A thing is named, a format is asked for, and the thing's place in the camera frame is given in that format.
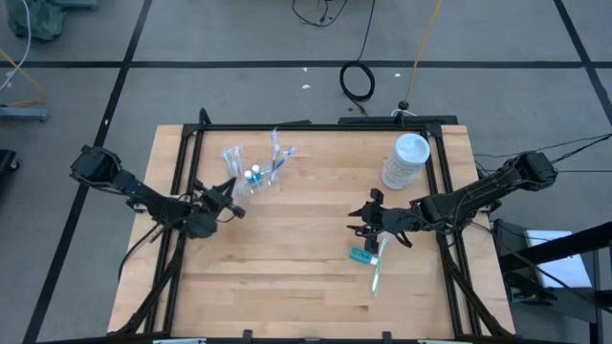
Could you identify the green bag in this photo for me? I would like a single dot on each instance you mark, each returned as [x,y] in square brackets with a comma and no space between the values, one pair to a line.
[36,21]

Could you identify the black metal beam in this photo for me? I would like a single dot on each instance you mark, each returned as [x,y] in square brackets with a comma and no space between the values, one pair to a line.
[550,249]

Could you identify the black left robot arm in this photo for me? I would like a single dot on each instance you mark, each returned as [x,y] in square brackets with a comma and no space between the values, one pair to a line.
[138,193]

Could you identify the blue toothbrush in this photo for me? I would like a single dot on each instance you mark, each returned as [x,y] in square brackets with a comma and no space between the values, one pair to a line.
[287,153]
[237,154]

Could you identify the clear acrylic organizer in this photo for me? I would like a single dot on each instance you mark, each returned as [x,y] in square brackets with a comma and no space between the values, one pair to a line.
[268,185]

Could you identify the white electronics box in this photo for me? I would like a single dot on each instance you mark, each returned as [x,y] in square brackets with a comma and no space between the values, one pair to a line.
[559,270]

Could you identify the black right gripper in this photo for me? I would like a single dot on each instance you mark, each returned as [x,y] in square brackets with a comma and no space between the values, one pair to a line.
[399,222]

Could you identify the white light bar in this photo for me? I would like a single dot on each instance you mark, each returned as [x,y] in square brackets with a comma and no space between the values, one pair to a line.
[179,341]
[444,341]

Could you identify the white wipes canister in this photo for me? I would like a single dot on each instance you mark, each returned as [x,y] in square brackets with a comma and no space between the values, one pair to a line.
[406,157]

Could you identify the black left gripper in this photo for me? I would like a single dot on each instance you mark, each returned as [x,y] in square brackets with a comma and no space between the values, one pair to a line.
[201,224]

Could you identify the black metal table frame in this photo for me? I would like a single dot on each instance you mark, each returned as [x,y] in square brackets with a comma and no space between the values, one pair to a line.
[311,127]

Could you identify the black floor equipment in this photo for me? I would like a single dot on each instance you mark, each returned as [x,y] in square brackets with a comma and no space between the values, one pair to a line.
[7,165]

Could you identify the grey desk foot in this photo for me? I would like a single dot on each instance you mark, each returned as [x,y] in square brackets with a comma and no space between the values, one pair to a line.
[72,3]
[24,114]

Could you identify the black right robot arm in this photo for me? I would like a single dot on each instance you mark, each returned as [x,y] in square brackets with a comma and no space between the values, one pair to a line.
[478,193]

